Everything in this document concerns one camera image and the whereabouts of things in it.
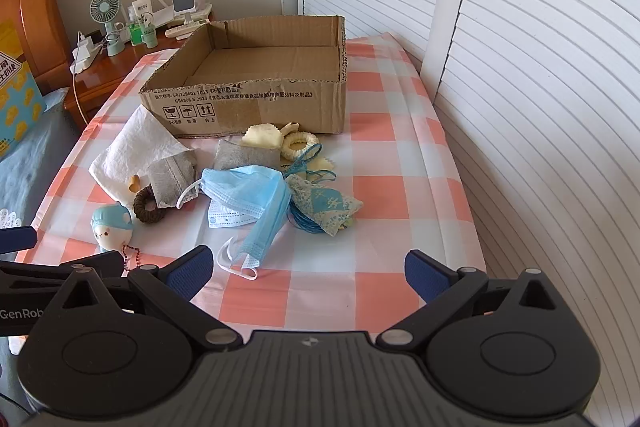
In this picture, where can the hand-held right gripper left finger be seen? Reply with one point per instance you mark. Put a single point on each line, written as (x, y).
(192, 274)

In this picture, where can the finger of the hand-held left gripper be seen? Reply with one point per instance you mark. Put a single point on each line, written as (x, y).
(107, 263)
(17, 238)

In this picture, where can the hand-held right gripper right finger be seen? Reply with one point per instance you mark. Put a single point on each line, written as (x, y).
(422, 278)

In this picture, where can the blue and white plush toy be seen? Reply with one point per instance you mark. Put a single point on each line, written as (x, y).
(112, 232)

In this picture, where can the brown scrunchie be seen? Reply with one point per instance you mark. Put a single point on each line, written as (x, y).
(142, 212)

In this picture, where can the white and blue face mask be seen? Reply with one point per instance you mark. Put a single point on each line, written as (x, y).
(225, 218)

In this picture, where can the grey face mask white edge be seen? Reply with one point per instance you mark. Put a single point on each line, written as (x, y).
(167, 177)

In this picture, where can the plain grey face mask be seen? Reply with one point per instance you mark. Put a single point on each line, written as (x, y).
(240, 154)

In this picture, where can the cardboard box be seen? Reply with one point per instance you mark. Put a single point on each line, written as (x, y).
(240, 104)

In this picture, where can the blue bed sheet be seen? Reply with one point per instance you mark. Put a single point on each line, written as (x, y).
(35, 157)

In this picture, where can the white cloth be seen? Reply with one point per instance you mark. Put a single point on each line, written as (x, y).
(130, 147)

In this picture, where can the pink checked tablecloth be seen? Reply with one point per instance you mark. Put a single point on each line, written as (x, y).
(380, 167)

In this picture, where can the printed pale yellow cloth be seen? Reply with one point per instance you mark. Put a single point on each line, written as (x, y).
(324, 163)

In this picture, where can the cream scrunchie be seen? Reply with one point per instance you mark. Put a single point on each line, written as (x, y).
(291, 150)

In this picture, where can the wooden nightstand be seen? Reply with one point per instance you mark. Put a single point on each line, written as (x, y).
(110, 72)

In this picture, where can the white charger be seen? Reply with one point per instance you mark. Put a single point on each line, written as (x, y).
(82, 57)

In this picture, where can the light green bottle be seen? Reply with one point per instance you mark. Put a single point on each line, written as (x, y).
(148, 34)

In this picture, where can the white remote control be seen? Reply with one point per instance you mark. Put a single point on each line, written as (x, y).
(187, 28)

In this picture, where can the mint handheld fan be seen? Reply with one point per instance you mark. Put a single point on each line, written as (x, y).
(105, 4)

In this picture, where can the white cosmetic tube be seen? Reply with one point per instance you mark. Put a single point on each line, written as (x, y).
(142, 9)

